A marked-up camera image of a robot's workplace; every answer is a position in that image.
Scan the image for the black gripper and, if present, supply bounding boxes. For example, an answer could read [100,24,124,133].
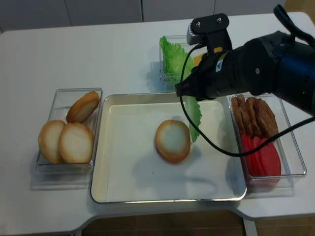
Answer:
[175,51,236,100]

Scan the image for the green lettuce leaf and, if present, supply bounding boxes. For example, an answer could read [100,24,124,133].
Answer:
[185,96,202,143]

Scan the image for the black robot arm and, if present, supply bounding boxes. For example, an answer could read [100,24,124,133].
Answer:
[175,31,315,116]

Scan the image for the yellow cheese slices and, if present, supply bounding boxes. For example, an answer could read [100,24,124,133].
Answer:
[193,53,206,66]

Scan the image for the green lettuce leaves in container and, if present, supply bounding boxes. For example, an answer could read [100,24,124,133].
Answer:
[159,36,188,83]

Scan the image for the clear lettuce cheese container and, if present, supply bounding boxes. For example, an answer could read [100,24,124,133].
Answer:
[159,35,206,92]

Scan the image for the brown meat patty back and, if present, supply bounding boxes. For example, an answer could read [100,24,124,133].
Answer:
[231,97,246,135]

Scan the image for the brown meat patty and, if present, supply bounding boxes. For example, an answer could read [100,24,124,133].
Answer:
[246,97,264,138]
[231,97,246,135]
[253,99,279,138]
[237,94,253,137]

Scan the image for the clear meat tomato container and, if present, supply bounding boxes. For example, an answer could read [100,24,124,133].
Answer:
[229,94,307,190]

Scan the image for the brown meat patty front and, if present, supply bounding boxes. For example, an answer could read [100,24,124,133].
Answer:
[253,99,279,138]

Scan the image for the red tomato slice back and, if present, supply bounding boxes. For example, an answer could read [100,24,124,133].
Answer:
[241,132,254,176]

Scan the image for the red tomato slice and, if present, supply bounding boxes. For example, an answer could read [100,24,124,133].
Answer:
[257,143,282,177]
[249,136,265,176]
[241,132,254,176]

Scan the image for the bottom bun on tray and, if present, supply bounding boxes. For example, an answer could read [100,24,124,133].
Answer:
[155,119,190,163]

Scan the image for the white metal baking tray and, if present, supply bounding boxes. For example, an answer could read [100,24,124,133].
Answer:
[91,93,247,203]

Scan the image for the red tomato slice front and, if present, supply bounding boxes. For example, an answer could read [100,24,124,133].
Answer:
[257,143,282,177]

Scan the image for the white paper tray liner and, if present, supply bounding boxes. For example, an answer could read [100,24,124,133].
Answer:
[107,103,238,202]

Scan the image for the tilted bun back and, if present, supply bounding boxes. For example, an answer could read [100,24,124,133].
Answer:
[66,91,100,123]

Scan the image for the bun front middle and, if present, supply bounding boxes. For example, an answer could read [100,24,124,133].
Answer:
[59,123,94,164]

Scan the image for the clear bun container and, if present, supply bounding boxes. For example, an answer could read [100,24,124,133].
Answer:
[36,88,102,175]

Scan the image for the bun far left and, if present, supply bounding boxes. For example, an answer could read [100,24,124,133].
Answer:
[38,120,65,164]

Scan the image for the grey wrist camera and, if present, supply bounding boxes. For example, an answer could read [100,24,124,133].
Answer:
[187,13,232,55]

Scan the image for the black cable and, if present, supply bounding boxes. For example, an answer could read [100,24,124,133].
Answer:
[179,4,315,157]

